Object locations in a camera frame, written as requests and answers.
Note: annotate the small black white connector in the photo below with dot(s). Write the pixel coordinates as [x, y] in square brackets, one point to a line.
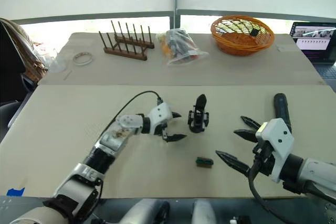
[240, 220]

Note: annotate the black spare gripper body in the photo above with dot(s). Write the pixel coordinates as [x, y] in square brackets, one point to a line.
[198, 120]

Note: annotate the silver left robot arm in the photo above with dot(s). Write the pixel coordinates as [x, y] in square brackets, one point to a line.
[113, 140]

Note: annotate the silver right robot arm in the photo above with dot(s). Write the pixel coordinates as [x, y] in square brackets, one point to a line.
[317, 171]

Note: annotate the small black part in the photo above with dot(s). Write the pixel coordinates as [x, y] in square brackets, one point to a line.
[255, 32]

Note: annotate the clear plastic bag of parts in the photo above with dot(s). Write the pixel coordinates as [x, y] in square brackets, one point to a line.
[178, 47]

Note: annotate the brown wicker bag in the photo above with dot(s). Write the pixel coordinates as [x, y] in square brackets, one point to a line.
[29, 51]

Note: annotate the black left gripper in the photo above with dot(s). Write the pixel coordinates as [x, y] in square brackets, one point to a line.
[163, 129]

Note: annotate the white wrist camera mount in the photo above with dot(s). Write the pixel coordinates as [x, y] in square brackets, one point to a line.
[160, 115]
[278, 140]

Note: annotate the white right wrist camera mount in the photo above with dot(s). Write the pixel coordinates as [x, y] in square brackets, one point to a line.
[278, 140]

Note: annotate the open laptop computer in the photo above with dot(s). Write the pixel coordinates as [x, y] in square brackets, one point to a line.
[313, 43]

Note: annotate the blue tape piece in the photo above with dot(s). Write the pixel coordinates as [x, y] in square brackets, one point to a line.
[15, 192]

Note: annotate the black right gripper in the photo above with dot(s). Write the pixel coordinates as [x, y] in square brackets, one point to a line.
[264, 157]

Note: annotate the orange woven basket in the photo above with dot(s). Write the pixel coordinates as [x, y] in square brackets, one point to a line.
[241, 43]

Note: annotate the dark blue electric screwdriver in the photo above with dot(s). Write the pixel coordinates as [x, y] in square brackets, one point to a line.
[282, 111]

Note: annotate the clear tape roll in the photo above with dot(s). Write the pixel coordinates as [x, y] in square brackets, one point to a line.
[82, 58]

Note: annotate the brown wooden peg rack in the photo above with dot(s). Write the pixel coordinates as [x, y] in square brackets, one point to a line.
[126, 47]

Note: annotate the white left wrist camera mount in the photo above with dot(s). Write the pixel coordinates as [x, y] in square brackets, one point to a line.
[160, 115]

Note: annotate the clear plastic cup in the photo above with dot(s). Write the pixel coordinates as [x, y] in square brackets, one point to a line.
[53, 61]

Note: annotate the small green brown block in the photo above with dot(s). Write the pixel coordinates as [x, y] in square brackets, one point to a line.
[204, 161]

